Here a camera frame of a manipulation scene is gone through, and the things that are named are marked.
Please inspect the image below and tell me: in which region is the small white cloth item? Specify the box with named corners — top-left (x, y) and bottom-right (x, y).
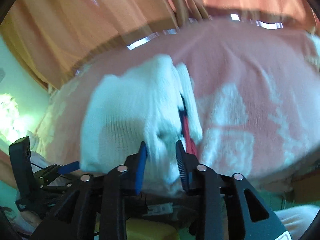
top-left (305, 33), bottom-right (320, 72)

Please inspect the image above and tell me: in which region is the peach orange curtain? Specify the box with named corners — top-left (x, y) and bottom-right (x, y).
top-left (1, 0), bottom-right (319, 89)

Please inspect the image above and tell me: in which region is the white fleece clothed leg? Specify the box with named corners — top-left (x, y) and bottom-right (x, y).
top-left (275, 205), bottom-right (319, 240)

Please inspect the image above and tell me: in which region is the white plastic bag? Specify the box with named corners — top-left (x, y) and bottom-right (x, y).
top-left (30, 151), bottom-right (52, 173)

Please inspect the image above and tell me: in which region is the white striped knit sweater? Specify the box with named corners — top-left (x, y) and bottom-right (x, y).
top-left (80, 54), bottom-right (202, 197)

